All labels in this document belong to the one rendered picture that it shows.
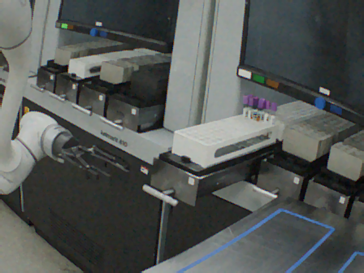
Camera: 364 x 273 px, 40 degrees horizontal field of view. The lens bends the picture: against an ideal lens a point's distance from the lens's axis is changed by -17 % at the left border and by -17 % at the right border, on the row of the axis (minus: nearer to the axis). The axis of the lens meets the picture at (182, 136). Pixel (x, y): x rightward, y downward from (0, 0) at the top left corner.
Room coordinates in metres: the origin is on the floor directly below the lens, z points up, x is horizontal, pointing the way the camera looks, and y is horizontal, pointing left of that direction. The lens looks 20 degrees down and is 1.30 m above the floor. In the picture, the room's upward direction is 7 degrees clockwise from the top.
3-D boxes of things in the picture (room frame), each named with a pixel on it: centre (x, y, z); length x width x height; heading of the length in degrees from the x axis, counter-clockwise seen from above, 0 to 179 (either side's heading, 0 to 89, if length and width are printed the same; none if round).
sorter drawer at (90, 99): (1.94, 0.09, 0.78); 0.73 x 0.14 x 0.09; 140
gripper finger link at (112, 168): (1.25, 0.14, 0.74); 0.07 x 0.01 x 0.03; 50
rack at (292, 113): (1.56, -0.32, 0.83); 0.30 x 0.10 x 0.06; 140
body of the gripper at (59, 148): (1.33, 0.27, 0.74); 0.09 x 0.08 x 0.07; 50
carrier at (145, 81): (1.66, 0.12, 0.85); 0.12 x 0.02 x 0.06; 50
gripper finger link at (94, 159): (1.30, 0.21, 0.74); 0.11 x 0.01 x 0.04; 66
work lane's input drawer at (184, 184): (1.42, -0.20, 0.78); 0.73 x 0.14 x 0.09; 140
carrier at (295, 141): (1.31, -0.30, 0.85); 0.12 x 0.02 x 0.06; 51
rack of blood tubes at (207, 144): (1.32, -0.11, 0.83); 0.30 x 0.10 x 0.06; 140
